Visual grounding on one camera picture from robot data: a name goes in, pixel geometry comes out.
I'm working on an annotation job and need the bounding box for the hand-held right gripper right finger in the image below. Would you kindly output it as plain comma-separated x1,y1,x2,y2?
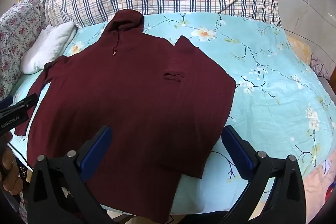
221,125,306,224

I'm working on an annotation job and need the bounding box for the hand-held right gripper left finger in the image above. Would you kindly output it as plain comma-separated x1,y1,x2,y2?
28,125,116,224

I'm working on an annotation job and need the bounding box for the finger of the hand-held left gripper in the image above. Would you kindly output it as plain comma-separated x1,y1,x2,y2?
0,93,39,118

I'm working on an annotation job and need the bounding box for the maroon knit hooded sweater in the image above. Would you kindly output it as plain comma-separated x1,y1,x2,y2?
14,9,236,223

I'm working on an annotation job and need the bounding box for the person's left hand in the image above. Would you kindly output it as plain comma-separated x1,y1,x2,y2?
0,132,25,195

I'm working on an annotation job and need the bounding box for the folded white towel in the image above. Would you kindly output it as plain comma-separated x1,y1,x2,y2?
20,21,77,75

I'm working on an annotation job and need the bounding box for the light blue floral bed sheet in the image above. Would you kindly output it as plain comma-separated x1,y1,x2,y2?
10,12,335,216

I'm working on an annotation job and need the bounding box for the pink floral blanket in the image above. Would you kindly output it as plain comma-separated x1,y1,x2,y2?
0,0,50,100

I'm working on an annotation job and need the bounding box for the pink cloth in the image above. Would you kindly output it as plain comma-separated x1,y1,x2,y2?
302,161,332,210

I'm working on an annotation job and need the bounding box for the orange patterned cloth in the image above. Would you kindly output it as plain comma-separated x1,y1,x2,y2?
287,36,313,65

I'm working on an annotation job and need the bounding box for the white wall cable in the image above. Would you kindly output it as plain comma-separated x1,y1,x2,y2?
285,2,309,37

